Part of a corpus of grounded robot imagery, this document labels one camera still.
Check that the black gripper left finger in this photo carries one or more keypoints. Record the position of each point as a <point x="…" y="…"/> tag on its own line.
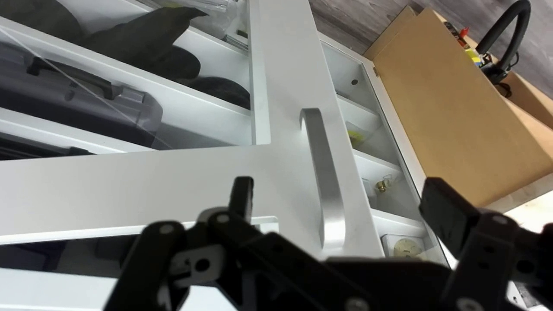
<point x="241" y="198"/>

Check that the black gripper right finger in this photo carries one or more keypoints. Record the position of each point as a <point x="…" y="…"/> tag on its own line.
<point x="449" y="213"/>

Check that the white glass shelf door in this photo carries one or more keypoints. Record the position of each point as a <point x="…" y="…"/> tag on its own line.
<point x="119" y="189"/>

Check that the white shelf cabinet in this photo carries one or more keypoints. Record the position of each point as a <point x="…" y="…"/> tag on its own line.
<point x="148" y="37"/>

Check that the brown cardboard box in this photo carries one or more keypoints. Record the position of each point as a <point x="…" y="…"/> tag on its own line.
<point x="459" y="125"/>

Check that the silver door handle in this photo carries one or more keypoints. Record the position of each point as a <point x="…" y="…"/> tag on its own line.
<point x="333" y="225"/>

